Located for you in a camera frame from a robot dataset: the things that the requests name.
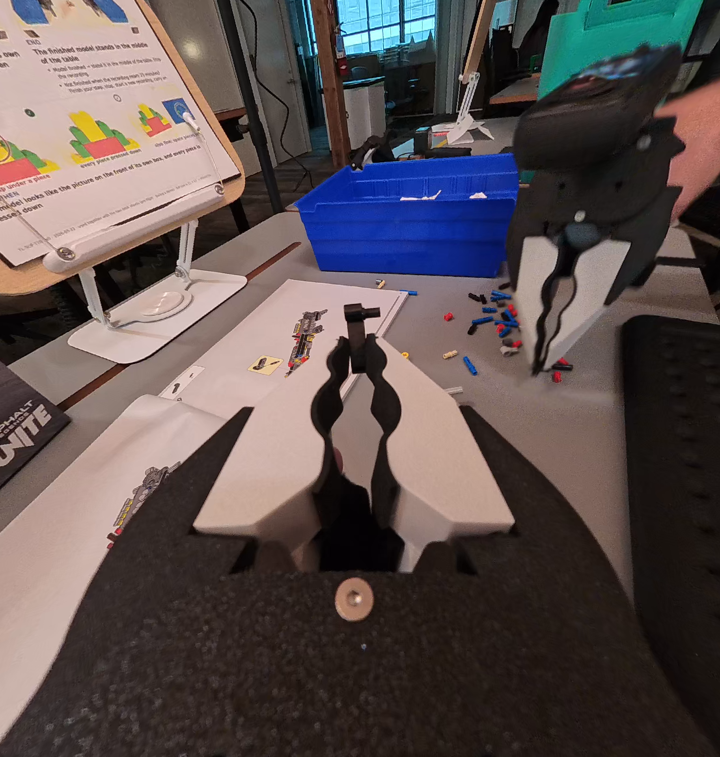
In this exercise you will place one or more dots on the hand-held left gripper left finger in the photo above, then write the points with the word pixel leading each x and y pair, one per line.
pixel 265 473

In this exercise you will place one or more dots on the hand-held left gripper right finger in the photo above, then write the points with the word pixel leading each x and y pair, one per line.
pixel 448 473

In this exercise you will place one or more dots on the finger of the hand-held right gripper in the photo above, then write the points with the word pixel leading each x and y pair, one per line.
pixel 590 284
pixel 528 278

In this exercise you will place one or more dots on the white lego instruction booklet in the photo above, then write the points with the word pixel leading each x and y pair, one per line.
pixel 230 366

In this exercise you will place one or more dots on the black angled lego beam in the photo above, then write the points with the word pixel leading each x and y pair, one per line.
pixel 358 349

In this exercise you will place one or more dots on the scattered loose lego pieces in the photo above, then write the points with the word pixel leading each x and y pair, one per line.
pixel 505 324

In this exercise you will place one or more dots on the black lego set box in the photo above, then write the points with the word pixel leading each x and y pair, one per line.
pixel 17 437

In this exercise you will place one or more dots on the person's right hand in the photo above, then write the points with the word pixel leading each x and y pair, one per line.
pixel 709 130

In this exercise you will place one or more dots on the teal tote bag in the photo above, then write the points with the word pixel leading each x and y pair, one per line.
pixel 567 47

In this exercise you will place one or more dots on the white printed paper sheet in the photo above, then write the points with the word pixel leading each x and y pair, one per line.
pixel 422 196

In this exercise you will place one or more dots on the blue plastic bin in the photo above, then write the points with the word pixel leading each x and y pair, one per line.
pixel 395 236

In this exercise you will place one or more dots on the small black box device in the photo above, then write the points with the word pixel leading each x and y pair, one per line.
pixel 431 139

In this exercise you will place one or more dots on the black bundled object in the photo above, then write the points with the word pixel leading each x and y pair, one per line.
pixel 372 151

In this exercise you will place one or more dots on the wooden support column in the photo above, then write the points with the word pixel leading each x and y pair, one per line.
pixel 330 88

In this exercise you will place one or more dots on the white document stand with sheet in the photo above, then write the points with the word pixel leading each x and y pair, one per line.
pixel 17 278

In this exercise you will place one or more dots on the black tripod pole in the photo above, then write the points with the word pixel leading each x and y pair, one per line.
pixel 247 88

